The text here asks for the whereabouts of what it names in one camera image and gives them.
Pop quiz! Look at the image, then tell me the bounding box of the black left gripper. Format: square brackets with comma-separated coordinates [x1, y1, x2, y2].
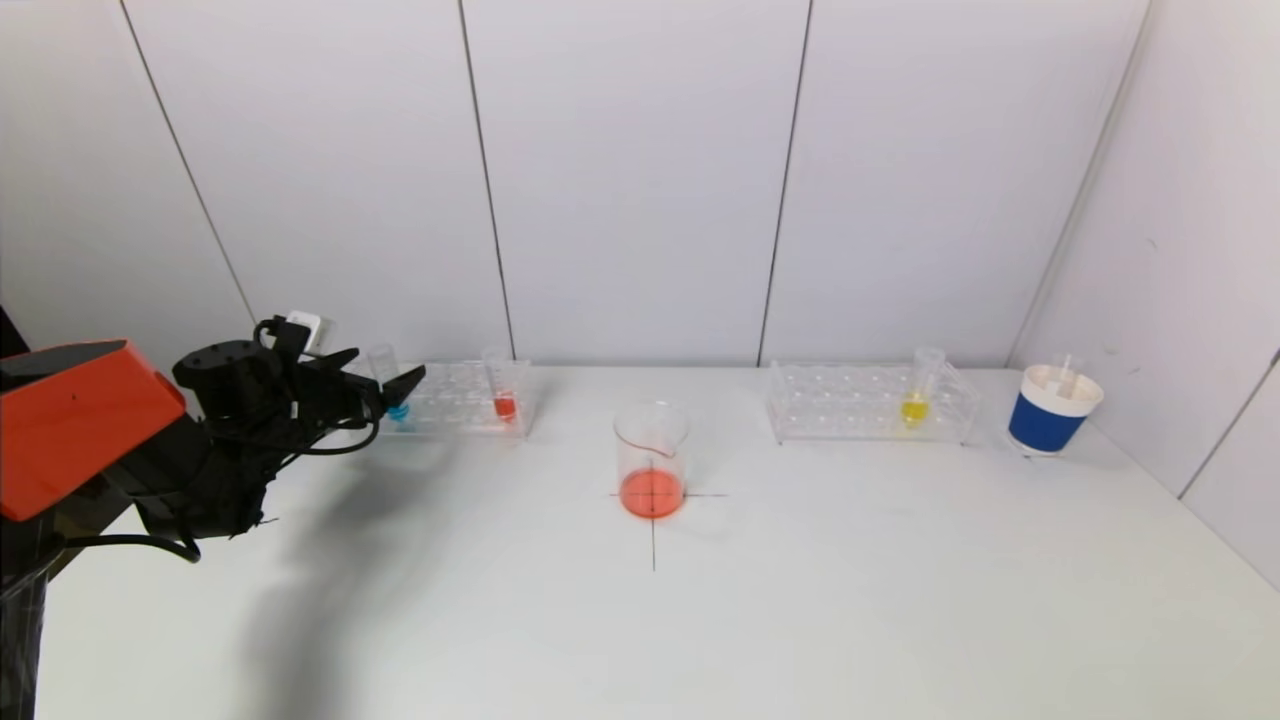
[291, 347, 427, 430]

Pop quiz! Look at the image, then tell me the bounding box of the test tube with blue pigment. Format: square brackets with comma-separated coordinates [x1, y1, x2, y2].
[366, 344, 413, 423]

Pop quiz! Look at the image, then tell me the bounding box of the clear acrylic test tube rack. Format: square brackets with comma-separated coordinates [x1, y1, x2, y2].
[375, 360, 538, 441]
[765, 360, 979, 447]

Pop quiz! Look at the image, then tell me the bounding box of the clear glass beaker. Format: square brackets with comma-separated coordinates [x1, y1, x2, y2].
[613, 401, 691, 520]

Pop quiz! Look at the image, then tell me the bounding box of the test tube with yellow pigment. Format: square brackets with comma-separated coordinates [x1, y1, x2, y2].
[897, 347, 946, 431]

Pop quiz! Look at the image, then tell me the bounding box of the blue white paper cup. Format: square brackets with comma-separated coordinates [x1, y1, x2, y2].
[1005, 364, 1104, 459]

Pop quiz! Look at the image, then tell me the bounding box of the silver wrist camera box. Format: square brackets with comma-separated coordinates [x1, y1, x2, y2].
[284, 310, 327, 354]

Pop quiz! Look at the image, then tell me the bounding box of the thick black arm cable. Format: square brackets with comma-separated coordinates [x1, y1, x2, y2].
[58, 534, 203, 565]

